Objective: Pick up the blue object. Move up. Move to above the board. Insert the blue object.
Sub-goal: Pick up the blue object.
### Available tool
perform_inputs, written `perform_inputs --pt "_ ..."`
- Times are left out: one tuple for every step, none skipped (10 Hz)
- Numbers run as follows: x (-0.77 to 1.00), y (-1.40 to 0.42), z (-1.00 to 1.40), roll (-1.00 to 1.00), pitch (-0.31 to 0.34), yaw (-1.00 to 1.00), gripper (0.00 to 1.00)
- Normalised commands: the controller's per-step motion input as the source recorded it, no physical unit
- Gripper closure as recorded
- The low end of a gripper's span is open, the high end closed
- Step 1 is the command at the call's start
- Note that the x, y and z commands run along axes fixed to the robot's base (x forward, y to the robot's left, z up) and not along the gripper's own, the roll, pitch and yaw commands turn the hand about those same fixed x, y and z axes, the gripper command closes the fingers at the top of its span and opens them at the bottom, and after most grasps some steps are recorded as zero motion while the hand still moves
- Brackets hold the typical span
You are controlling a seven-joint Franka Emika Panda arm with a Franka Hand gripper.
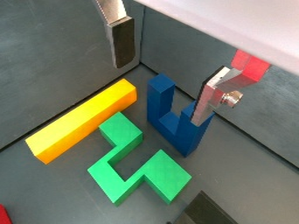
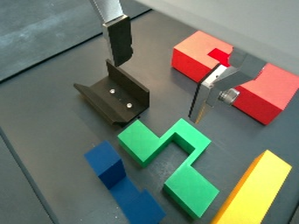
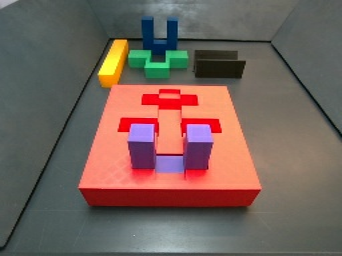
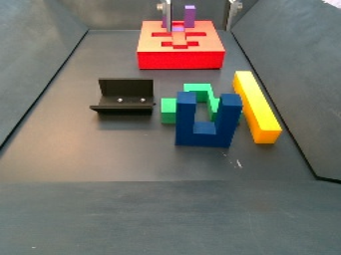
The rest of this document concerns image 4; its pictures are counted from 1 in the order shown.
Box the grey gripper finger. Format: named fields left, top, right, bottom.
left=157, top=0, right=171, bottom=32
left=225, top=0, right=241, bottom=30

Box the blue U-shaped block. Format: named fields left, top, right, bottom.
left=173, top=92, right=241, bottom=147

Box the red slotted board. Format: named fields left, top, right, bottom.
left=136, top=21, right=224, bottom=70

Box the purple U-shaped block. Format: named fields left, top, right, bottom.
left=161, top=4, right=196, bottom=33

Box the green zigzag block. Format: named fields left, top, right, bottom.
left=160, top=84, right=219, bottom=125

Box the yellow long bar block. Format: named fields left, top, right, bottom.
left=232, top=71, right=282, bottom=144

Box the black angle bracket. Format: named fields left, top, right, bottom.
left=89, top=78, right=154, bottom=115

